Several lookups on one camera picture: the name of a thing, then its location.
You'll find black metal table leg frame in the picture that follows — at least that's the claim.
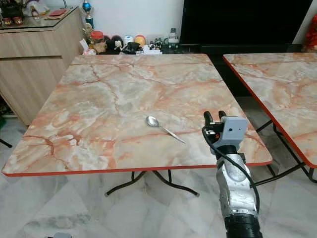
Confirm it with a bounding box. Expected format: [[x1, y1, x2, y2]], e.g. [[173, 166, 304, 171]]
[[253, 119, 317, 187], [105, 170, 201, 198]]

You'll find black plush figure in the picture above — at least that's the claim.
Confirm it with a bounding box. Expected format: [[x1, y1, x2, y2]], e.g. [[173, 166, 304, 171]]
[[104, 35, 122, 54]]

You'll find orange round figurine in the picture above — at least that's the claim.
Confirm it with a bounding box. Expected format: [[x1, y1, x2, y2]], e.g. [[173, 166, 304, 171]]
[[134, 34, 147, 47]]

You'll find red lidded glass jar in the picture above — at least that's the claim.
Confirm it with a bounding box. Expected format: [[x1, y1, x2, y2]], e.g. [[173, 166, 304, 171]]
[[90, 31, 105, 53]]

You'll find black television screen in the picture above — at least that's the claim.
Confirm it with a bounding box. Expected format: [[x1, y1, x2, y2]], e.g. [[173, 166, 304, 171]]
[[180, 0, 314, 47]]

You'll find flat red booklet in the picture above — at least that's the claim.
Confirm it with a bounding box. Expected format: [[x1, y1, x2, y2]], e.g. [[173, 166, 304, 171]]
[[48, 8, 69, 18]]

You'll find silver metal spoon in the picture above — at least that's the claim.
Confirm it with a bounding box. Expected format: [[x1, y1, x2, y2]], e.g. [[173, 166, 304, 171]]
[[146, 116, 187, 144]]

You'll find red decoration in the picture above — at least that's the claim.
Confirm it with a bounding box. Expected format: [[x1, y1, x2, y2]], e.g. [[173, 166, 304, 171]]
[[302, 14, 317, 53]]

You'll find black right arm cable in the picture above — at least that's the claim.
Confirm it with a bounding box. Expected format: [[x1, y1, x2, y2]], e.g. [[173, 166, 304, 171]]
[[203, 127, 261, 215]]

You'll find black pouch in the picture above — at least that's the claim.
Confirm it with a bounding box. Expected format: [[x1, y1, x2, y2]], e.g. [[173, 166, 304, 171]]
[[121, 42, 145, 55]]

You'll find dark ornament with red pots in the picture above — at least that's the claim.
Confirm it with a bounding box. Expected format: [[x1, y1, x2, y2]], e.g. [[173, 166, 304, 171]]
[[0, 0, 29, 26]]

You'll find blue globe trophy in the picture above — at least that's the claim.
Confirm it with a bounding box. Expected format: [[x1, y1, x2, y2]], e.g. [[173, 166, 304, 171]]
[[82, 0, 95, 28]]

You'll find light wooden cabinet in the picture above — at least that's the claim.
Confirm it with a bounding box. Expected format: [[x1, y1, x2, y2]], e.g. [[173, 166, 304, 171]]
[[0, 7, 86, 126]]

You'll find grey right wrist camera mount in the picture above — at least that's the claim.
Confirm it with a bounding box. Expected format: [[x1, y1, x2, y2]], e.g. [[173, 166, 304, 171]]
[[220, 116, 249, 147]]

